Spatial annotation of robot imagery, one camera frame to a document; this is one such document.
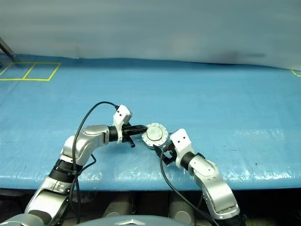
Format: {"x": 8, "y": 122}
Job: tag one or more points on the motor housing with copper stator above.
{"x": 150, "y": 147}

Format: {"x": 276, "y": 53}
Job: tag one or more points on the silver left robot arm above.
{"x": 82, "y": 146}

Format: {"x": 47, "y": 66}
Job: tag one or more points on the blue table cover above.
{"x": 150, "y": 94}

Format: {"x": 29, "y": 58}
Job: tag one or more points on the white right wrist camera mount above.
{"x": 182, "y": 146}

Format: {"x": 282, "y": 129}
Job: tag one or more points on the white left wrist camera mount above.
{"x": 122, "y": 115}

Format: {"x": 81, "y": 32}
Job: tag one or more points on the grey robot chest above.
{"x": 134, "y": 222}

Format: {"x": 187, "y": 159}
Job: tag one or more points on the yellow tape double square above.
{"x": 37, "y": 79}

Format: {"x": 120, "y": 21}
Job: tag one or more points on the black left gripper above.
{"x": 127, "y": 131}

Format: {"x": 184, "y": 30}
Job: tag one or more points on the yellow tape corner mark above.
{"x": 295, "y": 73}

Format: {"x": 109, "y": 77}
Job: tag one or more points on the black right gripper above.
{"x": 171, "y": 155}

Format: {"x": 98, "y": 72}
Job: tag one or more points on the dark rounded shape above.
{"x": 117, "y": 204}
{"x": 181, "y": 204}

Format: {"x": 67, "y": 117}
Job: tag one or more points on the round silver motor lid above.
{"x": 155, "y": 134}

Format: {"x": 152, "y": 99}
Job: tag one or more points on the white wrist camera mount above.
{"x": 122, "y": 115}
{"x": 182, "y": 146}

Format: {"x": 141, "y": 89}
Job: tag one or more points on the dark metal frame bar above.
{"x": 7, "y": 48}

